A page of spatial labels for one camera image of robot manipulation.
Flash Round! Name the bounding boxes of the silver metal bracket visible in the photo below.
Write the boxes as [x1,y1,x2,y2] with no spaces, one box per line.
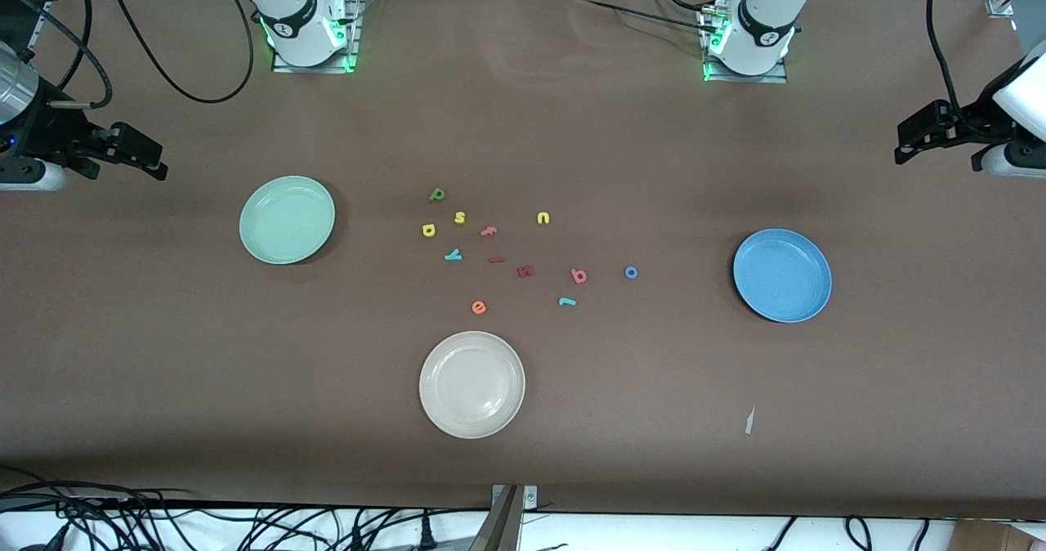
[490,484,539,513]

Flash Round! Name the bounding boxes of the black cable on table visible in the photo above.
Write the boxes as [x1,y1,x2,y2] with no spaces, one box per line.
[572,0,724,37]

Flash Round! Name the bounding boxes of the tangled black floor cables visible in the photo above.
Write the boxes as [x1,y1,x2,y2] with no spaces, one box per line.
[0,465,491,551]

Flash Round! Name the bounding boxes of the aluminium frame rail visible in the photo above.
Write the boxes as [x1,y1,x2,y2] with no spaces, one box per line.
[25,0,54,61]

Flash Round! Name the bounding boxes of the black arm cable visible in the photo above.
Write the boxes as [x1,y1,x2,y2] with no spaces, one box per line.
[926,0,961,114]
[0,0,256,110]

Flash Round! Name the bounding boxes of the grey slanted beam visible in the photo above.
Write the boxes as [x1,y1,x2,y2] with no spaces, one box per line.
[467,486,524,551]

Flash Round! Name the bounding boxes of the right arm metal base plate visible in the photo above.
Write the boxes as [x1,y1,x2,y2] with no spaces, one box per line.
[271,0,362,74]

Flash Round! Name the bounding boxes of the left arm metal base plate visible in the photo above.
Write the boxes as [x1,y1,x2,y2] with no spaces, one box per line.
[701,3,789,84]

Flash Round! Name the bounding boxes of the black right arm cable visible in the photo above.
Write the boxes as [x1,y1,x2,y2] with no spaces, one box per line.
[0,0,256,110]

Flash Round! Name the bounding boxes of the light green plate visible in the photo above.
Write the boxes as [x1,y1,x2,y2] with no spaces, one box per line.
[239,175,337,266]

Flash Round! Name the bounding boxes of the blue plate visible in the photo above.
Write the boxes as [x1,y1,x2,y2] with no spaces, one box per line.
[732,228,834,324]

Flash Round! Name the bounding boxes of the cream white plate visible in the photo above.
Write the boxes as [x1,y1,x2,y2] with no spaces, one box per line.
[418,330,526,440]

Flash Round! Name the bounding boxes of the brown table cover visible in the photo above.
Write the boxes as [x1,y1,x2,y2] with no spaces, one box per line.
[0,0,1046,521]

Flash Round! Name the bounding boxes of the cardboard box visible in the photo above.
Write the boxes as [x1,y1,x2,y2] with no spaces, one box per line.
[952,520,1046,551]

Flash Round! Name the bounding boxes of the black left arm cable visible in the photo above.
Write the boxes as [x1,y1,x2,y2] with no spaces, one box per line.
[926,0,961,114]

